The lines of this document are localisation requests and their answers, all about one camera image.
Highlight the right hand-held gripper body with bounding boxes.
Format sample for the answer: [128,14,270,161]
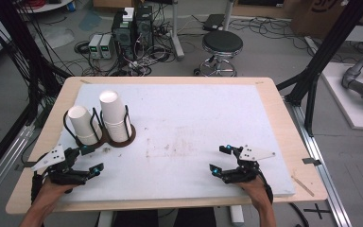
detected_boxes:
[221,144,277,184]

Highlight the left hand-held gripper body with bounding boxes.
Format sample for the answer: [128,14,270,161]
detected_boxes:
[30,144,91,187]

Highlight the black wire cup holder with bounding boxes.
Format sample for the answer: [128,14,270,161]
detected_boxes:
[62,104,137,149]

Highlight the tall stack of paper cups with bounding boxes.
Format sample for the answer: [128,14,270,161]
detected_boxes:
[98,90,132,144]

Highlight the person's right hand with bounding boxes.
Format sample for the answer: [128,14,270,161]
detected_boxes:
[237,175,272,207]

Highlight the person's left hand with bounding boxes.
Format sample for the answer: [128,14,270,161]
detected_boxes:
[37,178,77,206]

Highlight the short stack of paper cups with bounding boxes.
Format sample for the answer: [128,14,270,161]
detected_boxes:
[67,105,103,146]

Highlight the black tape strip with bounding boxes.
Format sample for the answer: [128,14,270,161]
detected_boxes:
[14,161,38,171]
[302,157,322,166]

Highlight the white table leg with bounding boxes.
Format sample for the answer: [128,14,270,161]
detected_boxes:
[97,210,114,227]
[230,205,245,226]

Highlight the white foam board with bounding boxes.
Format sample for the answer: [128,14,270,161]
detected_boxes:
[56,83,296,202]

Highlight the thin wooden stick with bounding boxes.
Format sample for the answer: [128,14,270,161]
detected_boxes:
[291,174,315,198]

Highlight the person's dark trousers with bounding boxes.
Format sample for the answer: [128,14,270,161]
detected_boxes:
[112,207,216,227]

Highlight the wooden table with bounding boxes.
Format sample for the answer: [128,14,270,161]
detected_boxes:
[5,76,329,216]

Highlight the black tape cross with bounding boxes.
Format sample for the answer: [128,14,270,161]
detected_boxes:
[303,202,331,220]

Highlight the grey power supply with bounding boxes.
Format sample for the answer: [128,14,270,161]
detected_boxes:
[99,33,113,60]
[88,33,103,60]

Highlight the black round stool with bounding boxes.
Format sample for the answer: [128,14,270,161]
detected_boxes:
[193,30,244,78]

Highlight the black computer tower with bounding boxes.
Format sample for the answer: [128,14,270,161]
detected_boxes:
[112,10,137,61]
[135,5,154,55]

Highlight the white platform board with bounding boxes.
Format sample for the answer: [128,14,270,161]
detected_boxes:
[320,61,363,131]

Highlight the white metal desk leg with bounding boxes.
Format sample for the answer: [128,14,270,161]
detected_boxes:
[221,0,235,32]
[169,0,185,61]

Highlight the flat black device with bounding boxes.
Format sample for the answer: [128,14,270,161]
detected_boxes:
[202,13,226,32]

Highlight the small white box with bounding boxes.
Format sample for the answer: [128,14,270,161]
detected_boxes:
[122,7,135,23]

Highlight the round white table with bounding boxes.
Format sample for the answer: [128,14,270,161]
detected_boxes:
[17,0,75,14]

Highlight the cardboard box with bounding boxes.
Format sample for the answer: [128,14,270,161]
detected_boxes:
[289,0,363,41]

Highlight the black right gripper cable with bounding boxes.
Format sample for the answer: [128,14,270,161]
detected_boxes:
[258,171,274,203]

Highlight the aluminium rail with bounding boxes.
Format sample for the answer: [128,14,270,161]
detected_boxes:
[283,97,354,227]
[0,124,37,211]

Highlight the thick black cable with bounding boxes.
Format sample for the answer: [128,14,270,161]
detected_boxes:
[289,201,310,227]

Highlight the tangle of cables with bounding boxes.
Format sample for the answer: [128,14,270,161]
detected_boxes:
[74,18,178,78]

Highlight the black frame with cables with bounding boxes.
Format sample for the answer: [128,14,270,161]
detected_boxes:
[0,0,74,187]

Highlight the loose black floor cables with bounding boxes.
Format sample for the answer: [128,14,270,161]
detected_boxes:
[230,17,310,51]

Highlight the black frame post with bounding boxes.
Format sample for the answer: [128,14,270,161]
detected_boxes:
[277,0,363,137]

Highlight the red cable coil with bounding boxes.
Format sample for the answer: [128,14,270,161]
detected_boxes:
[22,0,46,9]

